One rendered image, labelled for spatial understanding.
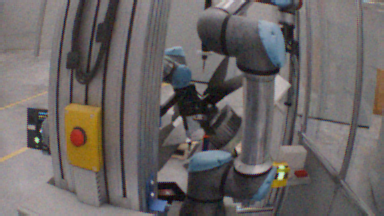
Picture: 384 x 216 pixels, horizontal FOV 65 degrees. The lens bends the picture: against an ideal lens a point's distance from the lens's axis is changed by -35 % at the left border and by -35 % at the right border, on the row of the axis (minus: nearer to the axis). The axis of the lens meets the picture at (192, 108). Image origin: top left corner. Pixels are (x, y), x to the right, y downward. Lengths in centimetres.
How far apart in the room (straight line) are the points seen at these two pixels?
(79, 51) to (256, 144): 53
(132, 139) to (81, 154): 13
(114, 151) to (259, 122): 38
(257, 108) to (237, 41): 17
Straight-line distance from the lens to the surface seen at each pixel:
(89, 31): 84
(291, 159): 228
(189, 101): 172
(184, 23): 937
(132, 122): 84
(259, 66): 98
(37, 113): 168
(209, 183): 119
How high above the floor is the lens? 167
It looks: 13 degrees down
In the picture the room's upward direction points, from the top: 5 degrees clockwise
